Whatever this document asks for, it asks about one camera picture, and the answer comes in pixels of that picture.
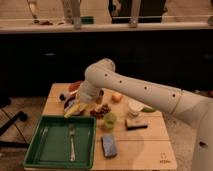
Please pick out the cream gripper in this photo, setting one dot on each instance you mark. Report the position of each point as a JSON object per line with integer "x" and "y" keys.
{"x": 82, "y": 106}

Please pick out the yellow banana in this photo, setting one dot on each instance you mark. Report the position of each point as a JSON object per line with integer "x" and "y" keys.
{"x": 75, "y": 109}

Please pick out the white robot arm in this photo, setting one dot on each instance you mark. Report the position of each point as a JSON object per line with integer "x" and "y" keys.
{"x": 194, "y": 109}

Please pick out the small metal cup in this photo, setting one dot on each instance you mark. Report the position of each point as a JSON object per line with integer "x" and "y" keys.
{"x": 100, "y": 98}

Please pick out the green plastic cup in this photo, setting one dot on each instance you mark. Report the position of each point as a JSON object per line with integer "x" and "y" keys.
{"x": 109, "y": 120}

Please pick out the bunch of red grapes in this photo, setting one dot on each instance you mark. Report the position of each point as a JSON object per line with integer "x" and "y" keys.
{"x": 101, "y": 111}

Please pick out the orange bowl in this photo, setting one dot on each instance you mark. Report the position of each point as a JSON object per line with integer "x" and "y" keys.
{"x": 74, "y": 86}

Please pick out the silver fork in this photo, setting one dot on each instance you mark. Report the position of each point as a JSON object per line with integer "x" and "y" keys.
{"x": 72, "y": 134}

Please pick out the yellow orange fruit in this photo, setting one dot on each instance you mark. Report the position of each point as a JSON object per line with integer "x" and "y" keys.
{"x": 117, "y": 97}

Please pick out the green plastic tray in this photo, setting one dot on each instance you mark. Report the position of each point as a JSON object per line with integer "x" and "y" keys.
{"x": 50, "y": 146}

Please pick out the blue sponge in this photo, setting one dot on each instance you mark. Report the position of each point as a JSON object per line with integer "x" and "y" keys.
{"x": 109, "y": 146}

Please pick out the black and tan sponge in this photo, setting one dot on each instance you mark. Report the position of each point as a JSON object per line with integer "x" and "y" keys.
{"x": 133, "y": 124}

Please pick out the wooden folding table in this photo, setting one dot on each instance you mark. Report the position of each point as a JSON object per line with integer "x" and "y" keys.
{"x": 137, "y": 150}

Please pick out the white-handled spatula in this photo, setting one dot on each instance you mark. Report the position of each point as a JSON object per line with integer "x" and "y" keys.
{"x": 67, "y": 94}

